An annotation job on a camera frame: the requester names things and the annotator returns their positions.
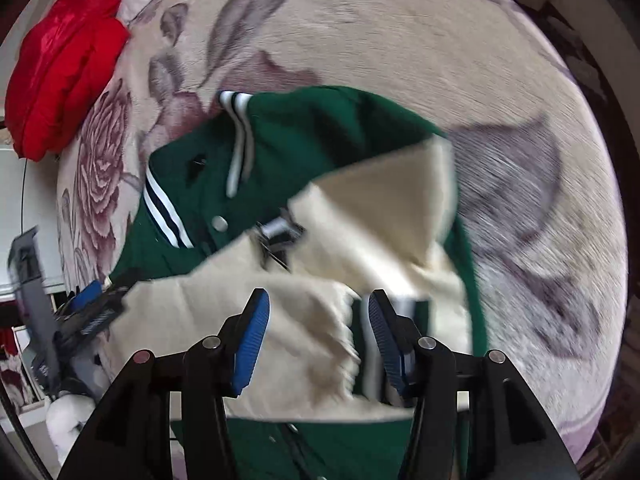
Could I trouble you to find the red padded garment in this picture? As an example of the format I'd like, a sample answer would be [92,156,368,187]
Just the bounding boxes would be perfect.
[4,0,132,162]

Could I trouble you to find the floral plush blanket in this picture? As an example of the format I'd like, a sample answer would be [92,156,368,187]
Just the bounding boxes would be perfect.
[50,0,628,466]

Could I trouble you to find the thin black cable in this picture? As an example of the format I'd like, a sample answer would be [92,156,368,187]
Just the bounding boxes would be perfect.
[20,157,29,235]

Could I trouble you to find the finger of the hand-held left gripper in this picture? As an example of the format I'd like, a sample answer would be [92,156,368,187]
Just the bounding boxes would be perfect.
[67,280,131,328]

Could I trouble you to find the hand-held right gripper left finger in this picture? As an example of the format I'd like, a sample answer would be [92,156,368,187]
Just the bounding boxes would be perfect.
[57,287,271,480]

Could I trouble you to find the person's left hand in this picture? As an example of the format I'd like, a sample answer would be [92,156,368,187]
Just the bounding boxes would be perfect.
[45,394,103,467]

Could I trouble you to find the green varsity jacket cream sleeves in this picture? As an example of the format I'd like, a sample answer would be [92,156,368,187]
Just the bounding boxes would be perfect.
[107,85,488,480]

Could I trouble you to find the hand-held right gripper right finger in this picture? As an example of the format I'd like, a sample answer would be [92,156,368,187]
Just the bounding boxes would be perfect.
[367,289,581,480]

